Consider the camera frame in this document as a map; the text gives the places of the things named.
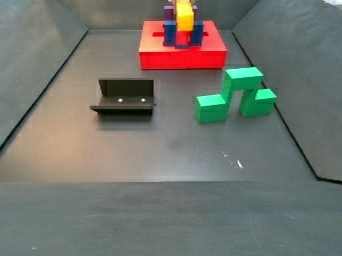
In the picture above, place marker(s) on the blue block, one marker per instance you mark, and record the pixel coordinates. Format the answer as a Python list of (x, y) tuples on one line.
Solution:
[(182, 39)]

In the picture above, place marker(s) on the red board base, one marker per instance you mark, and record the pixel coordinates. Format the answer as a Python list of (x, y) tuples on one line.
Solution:
[(156, 56)]

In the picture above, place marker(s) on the purple block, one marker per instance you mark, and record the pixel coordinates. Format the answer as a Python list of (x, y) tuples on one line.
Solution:
[(168, 12)]

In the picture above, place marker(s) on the yellow rectangular block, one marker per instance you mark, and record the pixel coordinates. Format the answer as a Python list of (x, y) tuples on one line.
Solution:
[(184, 15)]

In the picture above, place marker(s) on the black angle bracket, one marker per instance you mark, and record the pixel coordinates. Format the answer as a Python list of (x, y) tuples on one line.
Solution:
[(126, 96)]

